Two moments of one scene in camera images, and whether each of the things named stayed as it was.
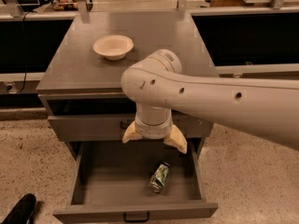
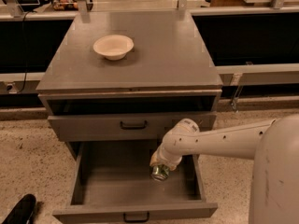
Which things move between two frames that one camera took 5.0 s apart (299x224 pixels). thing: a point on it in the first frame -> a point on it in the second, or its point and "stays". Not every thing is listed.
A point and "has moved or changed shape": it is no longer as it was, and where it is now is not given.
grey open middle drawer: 111,182 stays
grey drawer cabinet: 80,83 stays
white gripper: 153,130 -> 163,160
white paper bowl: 113,47 stays
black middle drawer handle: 135,220 stays
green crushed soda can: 157,180 has moved or changed shape
